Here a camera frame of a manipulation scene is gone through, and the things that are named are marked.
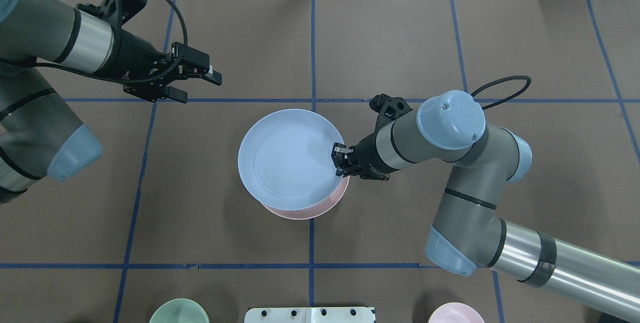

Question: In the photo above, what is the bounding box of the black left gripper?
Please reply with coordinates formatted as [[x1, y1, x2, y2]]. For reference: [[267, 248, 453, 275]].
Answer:
[[114, 31, 223, 104]]

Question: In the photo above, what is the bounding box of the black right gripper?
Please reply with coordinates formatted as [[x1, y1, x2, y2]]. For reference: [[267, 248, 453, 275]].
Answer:
[[331, 133, 396, 181]]

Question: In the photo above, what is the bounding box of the pink plate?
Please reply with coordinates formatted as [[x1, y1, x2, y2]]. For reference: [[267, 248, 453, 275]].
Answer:
[[262, 177, 350, 221]]

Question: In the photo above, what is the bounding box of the blue plate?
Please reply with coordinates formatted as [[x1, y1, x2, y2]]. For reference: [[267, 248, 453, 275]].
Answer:
[[237, 108, 345, 211]]

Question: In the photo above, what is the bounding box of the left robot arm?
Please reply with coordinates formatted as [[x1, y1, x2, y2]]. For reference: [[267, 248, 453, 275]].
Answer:
[[0, 0, 223, 204]]

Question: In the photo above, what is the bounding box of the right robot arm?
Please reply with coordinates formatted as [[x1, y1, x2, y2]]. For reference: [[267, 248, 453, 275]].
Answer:
[[331, 90, 640, 323]]

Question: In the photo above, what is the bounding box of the pink bowl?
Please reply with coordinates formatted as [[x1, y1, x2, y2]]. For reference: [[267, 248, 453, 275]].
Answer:
[[427, 302, 485, 323]]

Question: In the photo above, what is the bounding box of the green bowl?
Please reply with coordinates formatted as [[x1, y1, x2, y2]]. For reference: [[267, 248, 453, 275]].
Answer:
[[148, 298, 210, 323]]

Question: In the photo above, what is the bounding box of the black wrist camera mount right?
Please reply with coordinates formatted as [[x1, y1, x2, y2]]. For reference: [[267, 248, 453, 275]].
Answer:
[[368, 93, 413, 132]]

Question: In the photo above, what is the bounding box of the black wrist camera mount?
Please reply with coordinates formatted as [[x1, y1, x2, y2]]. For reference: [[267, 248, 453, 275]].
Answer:
[[368, 93, 413, 132], [75, 0, 147, 30]]

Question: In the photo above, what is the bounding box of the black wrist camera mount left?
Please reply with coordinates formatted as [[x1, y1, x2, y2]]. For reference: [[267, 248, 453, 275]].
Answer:
[[75, 0, 147, 30]]

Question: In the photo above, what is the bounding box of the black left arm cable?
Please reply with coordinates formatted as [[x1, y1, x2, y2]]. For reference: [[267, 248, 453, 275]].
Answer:
[[30, 0, 189, 84]]

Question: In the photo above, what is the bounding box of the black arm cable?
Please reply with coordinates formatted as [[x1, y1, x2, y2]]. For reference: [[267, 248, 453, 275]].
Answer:
[[30, 0, 189, 84], [470, 75, 532, 111]]

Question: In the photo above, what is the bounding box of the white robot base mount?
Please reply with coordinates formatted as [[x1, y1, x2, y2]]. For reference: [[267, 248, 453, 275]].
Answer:
[[244, 306, 377, 323]]

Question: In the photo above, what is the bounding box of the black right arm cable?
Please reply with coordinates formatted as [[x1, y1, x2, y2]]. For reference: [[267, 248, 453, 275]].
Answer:
[[470, 75, 532, 111]]

